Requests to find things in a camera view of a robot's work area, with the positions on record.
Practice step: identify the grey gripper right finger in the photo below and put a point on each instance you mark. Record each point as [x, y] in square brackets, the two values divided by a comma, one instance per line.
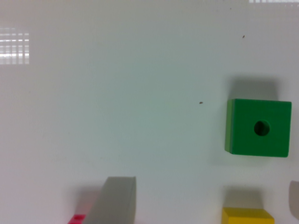
[294, 198]

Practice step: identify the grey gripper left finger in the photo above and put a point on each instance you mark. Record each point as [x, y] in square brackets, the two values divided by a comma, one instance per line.
[116, 203]

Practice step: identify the pink flower block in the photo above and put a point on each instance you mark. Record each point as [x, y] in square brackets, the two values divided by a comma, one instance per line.
[76, 219]

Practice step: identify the yellow square block with hole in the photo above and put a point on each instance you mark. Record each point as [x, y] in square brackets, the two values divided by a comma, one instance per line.
[232, 215]

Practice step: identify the green square block with hole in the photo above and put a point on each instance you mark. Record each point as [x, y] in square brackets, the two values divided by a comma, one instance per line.
[258, 128]

